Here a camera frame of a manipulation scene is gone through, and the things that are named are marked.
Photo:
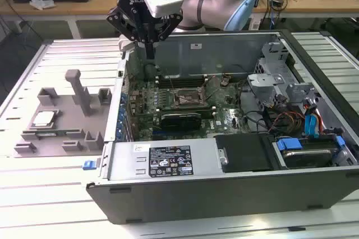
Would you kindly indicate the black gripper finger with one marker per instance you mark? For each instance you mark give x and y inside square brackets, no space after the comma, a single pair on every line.
[123,24]
[168,28]

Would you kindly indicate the silver CPU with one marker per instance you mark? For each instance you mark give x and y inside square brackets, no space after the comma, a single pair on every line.
[45,118]

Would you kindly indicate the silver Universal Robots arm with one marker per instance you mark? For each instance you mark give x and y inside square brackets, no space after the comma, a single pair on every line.
[196,6]

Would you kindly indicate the CPU socket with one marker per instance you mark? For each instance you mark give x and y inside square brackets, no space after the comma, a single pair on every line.
[186,100]

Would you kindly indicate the grey case release latch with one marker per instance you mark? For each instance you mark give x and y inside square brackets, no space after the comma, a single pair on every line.
[123,45]

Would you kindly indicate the round coin cell battery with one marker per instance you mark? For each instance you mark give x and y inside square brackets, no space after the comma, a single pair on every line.
[224,82]

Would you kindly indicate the crumpled white paper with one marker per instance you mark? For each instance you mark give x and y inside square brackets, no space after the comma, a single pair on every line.
[42,2]

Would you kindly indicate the green motherboard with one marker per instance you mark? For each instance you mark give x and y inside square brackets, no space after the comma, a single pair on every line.
[227,101]

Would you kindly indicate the black graphics card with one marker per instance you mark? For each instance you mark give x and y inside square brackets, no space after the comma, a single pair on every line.
[181,122]

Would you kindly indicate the grey metal drive cage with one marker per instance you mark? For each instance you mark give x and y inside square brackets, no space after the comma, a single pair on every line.
[266,82]

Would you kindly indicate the small black adapter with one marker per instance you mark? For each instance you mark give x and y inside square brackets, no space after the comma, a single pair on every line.
[277,2]

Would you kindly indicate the grey parts rack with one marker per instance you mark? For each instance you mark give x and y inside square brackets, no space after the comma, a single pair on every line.
[67,126]

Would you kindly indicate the green RAM stick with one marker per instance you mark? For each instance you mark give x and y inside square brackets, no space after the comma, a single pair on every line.
[53,134]

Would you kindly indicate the silver power supply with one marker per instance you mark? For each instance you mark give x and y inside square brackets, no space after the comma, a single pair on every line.
[126,163]

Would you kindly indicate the small blue plastic clip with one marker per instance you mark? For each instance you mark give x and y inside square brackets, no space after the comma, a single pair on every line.
[89,165]

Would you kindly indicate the black disk bay cover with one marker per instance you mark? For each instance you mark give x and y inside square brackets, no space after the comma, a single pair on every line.
[244,152]

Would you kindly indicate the open black PC case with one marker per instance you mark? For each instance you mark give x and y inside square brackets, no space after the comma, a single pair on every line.
[224,202]

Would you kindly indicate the hard disk in blue carrier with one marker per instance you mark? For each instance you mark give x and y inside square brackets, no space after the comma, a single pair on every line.
[308,159]

